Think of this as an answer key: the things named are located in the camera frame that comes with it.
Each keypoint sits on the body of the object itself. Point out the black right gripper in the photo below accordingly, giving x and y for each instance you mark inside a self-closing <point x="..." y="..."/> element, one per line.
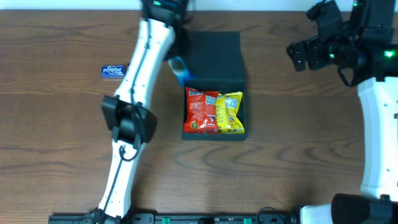
<point x="301" y="55"/>

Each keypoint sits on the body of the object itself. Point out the blue Eclipse mint box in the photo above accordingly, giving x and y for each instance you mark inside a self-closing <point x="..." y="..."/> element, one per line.
<point x="113" y="71"/>

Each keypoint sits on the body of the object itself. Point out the blue Oreo cookie pack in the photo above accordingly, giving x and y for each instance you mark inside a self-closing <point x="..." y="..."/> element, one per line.
<point x="180" y="70"/>

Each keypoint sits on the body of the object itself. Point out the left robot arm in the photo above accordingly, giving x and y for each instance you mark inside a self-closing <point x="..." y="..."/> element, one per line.
<point x="127" y="113"/>

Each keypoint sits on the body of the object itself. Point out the dark green box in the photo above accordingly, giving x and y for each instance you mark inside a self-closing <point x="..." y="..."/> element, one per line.
<point x="215" y="62"/>

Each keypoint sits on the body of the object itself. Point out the red snack bag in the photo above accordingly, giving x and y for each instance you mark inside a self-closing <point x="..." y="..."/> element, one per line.
<point x="201" y="112"/>

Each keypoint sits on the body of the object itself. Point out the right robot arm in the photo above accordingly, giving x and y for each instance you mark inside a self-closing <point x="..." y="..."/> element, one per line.
<point x="376" y="84"/>

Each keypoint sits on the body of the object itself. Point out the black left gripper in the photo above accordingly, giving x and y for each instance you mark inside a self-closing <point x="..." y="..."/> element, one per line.
<point x="186" y="44"/>

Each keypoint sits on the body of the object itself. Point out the yellow snack bag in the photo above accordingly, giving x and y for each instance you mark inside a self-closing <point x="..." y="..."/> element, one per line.
<point x="227" y="108"/>

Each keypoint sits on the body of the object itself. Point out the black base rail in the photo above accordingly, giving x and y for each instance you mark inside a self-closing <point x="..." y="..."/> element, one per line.
<point x="151" y="218"/>

